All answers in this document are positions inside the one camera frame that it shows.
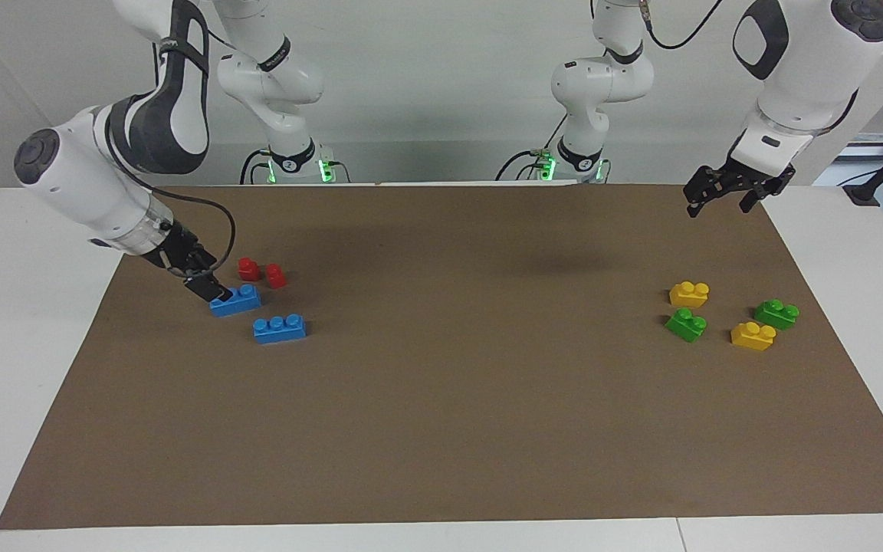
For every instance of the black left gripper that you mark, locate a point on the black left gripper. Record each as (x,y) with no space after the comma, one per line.
(748,180)

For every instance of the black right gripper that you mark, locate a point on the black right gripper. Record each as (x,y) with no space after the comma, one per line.
(181,253)

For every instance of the blue three-stud toy block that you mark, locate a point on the blue three-stud toy block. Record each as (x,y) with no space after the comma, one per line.
(279,330)
(241,301)

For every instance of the green two-stud toy block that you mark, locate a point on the green two-stud toy block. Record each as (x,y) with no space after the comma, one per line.
(685,326)
(776,314)

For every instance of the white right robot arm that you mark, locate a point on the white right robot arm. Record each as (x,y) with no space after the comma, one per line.
(96,184)

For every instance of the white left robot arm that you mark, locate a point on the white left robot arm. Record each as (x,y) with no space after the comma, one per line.
(809,61)

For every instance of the small red toy block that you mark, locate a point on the small red toy block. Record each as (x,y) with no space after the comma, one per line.
(276,276)
(247,269)

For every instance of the yellow two-stud toy block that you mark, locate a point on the yellow two-stud toy block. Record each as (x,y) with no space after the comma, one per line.
(753,336)
(689,294)

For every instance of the brown table mat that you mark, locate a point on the brown table mat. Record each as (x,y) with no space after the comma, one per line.
(441,414)

